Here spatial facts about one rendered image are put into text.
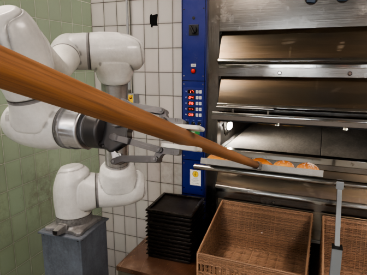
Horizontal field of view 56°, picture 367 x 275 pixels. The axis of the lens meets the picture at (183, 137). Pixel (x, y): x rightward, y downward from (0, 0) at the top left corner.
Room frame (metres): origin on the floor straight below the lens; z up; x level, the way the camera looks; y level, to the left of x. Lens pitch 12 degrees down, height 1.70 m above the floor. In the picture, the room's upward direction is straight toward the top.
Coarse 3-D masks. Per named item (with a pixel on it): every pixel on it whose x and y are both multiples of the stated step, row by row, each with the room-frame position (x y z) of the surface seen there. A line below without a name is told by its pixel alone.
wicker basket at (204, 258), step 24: (216, 216) 1.94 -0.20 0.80; (240, 216) 2.00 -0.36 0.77; (264, 216) 1.95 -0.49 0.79; (288, 216) 1.90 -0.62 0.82; (312, 216) 1.84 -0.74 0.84; (216, 240) 1.95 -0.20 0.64; (240, 240) 1.96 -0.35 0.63; (288, 240) 1.86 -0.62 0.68; (216, 264) 1.60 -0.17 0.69; (240, 264) 1.55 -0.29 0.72; (264, 264) 1.76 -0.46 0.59; (288, 264) 1.76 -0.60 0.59
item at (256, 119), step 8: (232, 120) 1.93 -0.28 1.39; (240, 120) 1.91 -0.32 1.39; (248, 120) 1.89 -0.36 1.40; (256, 120) 1.88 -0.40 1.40; (264, 120) 1.86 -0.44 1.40; (272, 120) 1.85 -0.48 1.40; (280, 120) 1.83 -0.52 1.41; (288, 120) 1.82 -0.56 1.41; (296, 120) 1.80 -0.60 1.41; (304, 120) 1.79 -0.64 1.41
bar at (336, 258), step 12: (204, 168) 1.75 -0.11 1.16; (216, 168) 1.73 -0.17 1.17; (228, 168) 1.71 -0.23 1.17; (288, 180) 1.60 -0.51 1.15; (300, 180) 1.57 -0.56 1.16; (312, 180) 1.55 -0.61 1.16; (324, 180) 1.53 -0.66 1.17; (336, 180) 1.52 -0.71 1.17; (336, 204) 1.45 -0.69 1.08; (336, 216) 1.41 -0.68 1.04; (336, 228) 1.37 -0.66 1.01; (336, 240) 1.34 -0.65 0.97; (336, 252) 1.30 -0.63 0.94; (336, 264) 1.30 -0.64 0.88
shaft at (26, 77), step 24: (0, 48) 0.25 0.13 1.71; (0, 72) 0.24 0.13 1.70; (24, 72) 0.26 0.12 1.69; (48, 72) 0.28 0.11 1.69; (48, 96) 0.29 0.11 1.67; (72, 96) 0.31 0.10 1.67; (96, 96) 0.34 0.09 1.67; (120, 120) 0.39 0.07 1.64; (144, 120) 0.44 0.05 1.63; (192, 144) 0.62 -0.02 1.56; (216, 144) 0.78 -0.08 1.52
